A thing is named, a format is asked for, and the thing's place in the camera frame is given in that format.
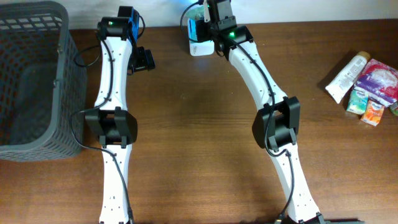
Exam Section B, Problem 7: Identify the white cream tube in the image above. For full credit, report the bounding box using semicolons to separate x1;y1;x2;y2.
325;51;371;104

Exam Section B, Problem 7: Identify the small white green packet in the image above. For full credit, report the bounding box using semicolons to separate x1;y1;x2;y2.
346;90;368;115

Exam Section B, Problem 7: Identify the purple pink tissue pack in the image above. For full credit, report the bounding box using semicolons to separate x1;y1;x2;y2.
354;59;397;107

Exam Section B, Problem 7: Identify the small orange packet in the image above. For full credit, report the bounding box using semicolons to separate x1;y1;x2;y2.
361;100;385;126

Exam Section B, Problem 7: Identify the green lid glass jar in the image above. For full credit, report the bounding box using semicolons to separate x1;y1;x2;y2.
389;101;398;116

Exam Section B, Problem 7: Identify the teal wet wipes pack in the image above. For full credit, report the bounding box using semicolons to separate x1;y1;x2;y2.
186;6;205;21

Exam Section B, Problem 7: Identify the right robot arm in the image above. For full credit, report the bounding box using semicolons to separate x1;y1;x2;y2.
192;1;326;223

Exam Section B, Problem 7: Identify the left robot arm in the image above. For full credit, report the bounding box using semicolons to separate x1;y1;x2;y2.
85;6;155;224

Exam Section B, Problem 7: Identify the white barcode scanner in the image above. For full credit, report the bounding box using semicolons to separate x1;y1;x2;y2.
187;19;215;57

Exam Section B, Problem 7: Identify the dark grey plastic basket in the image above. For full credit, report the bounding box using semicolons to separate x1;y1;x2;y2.
1;1;87;162

